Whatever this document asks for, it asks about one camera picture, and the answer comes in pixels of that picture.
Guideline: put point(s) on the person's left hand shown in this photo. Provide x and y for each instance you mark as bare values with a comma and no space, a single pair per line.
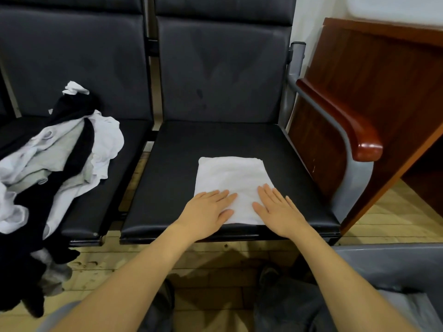
204,214

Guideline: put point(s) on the person's right hand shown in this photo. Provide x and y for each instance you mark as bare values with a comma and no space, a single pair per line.
278,212

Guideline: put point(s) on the white t-shirt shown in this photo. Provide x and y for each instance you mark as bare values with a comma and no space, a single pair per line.
232,176

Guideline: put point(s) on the grey plastic storage bin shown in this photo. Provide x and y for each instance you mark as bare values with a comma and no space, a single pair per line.
401,269

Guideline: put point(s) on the grey t-shirt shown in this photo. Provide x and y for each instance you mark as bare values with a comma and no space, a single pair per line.
415,307

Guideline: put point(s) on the pile of clothes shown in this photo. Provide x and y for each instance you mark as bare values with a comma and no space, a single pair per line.
41,176

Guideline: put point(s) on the person's left forearm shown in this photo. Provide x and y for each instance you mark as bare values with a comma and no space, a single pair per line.
124,290

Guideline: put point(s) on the person's right forearm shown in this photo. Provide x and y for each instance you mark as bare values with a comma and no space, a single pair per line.
353,287

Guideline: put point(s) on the person's blue jeans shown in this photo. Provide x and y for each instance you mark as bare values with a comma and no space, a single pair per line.
284,307

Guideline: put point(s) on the brown wooden bench armrest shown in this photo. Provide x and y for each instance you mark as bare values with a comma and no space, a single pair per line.
343,121

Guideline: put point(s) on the black leather bench seat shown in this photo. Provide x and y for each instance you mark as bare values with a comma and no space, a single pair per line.
221,72
76,45

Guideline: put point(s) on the brown wooden desk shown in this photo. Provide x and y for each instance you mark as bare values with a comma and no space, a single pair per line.
374,72

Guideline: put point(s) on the white plastic tray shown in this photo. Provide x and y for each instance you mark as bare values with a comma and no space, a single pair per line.
394,9

